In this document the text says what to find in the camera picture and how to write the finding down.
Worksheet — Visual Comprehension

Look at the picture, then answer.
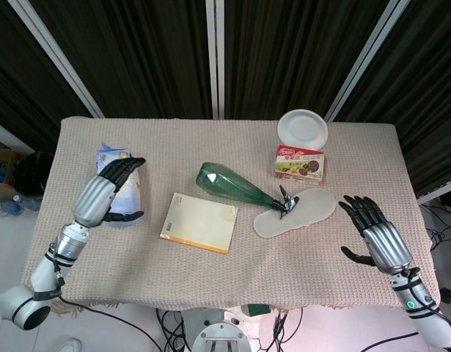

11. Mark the red cookie box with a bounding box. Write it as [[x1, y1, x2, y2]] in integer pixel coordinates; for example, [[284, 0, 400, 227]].
[[274, 144, 326, 184]]

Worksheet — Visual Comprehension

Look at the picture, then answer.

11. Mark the yellow bordered notebook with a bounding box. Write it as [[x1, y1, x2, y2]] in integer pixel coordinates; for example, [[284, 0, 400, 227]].
[[159, 192, 239, 255]]

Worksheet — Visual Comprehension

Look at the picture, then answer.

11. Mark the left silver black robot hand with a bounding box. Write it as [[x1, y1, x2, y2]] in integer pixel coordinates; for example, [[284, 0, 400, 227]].
[[70, 157, 147, 229]]

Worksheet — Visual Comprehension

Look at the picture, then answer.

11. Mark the clear plastic water bottle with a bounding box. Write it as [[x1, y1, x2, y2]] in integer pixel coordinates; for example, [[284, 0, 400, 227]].
[[0, 194, 41, 217]]

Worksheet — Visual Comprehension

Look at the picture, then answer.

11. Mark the white paper plate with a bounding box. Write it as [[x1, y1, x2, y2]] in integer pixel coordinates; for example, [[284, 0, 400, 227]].
[[276, 109, 329, 151]]

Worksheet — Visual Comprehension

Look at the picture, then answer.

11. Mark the black binder clip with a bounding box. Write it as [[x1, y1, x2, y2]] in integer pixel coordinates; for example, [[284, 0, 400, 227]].
[[271, 184, 300, 220]]

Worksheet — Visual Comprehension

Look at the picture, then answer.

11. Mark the black floor cables bundle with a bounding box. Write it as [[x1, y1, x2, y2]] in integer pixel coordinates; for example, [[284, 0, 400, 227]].
[[419, 203, 451, 304]]

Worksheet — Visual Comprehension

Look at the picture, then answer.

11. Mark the beige shoe insole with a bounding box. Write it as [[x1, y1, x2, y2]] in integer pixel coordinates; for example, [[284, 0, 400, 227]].
[[252, 188, 337, 239]]

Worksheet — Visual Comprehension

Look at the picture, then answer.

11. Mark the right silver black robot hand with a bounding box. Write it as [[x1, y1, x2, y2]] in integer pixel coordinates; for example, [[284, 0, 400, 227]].
[[338, 195, 414, 276]]

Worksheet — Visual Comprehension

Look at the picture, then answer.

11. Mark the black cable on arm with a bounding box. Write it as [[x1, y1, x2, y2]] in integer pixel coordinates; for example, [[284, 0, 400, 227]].
[[362, 266, 451, 352], [48, 236, 164, 352]]

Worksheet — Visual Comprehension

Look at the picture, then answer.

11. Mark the blue white plastic bag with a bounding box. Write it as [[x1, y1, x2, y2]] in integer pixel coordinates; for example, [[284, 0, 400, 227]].
[[95, 141, 144, 228]]

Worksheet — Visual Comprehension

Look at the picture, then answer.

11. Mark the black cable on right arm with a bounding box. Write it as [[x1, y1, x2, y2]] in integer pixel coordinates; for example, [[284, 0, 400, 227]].
[[362, 266, 451, 352]]

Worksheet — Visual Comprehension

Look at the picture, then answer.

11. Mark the white partition frame post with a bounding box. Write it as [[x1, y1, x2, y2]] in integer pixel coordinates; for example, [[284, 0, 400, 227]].
[[205, 0, 226, 120], [7, 0, 105, 119], [324, 0, 412, 122]]

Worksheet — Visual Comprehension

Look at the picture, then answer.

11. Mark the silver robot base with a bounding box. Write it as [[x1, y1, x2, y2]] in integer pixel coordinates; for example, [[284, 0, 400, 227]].
[[182, 307, 261, 352]]

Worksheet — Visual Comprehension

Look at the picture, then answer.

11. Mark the green plastic bottle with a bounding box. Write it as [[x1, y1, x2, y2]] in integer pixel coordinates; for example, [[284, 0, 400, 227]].
[[195, 161, 276, 210]]

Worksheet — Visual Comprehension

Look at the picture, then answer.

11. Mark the beige woven tablecloth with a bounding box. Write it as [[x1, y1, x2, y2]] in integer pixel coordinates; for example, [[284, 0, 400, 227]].
[[21, 116, 441, 312]]

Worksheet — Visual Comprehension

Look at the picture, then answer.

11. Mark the white shoe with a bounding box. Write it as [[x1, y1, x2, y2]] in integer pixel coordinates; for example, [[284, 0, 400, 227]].
[[55, 337, 82, 352]]

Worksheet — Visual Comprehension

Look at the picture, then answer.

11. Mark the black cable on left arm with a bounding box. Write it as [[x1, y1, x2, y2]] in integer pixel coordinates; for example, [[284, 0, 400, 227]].
[[48, 236, 164, 352]]

